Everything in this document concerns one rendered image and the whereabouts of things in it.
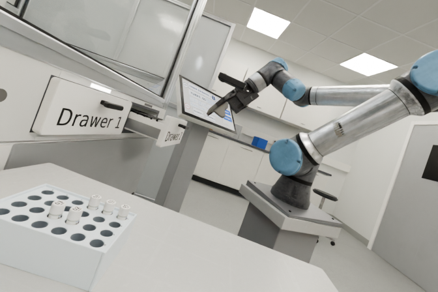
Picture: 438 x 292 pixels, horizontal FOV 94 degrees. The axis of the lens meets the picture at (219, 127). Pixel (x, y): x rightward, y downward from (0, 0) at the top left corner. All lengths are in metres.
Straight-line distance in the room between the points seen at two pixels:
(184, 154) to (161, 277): 1.19
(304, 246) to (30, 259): 0.79
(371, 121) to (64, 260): 0.67
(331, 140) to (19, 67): 0.71
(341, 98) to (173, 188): 1.14
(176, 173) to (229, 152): 2.10
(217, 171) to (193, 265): 3.22
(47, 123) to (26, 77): 0.09
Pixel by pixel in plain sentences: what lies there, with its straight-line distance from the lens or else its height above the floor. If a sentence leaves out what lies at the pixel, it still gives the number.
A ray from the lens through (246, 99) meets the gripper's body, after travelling 0.82.
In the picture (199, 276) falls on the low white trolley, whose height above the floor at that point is 0.76.
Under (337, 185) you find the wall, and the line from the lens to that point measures 5.14.
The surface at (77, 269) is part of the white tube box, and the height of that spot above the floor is 0.78.
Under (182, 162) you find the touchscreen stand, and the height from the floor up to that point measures 0.64.
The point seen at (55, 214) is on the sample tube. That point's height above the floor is 0.80.
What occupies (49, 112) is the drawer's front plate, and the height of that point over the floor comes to 0.86.
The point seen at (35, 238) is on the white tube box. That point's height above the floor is 0.79.
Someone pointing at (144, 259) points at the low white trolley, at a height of 0.76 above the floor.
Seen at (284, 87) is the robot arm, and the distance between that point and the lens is 0.78.
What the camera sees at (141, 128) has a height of 0.85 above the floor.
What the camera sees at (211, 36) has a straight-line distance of 2.35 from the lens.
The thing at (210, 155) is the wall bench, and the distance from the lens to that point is 3.47.
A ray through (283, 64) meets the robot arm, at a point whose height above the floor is 1.26.
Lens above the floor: 0.94
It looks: 1 degrees up
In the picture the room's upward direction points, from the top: 20 degrees clockwise
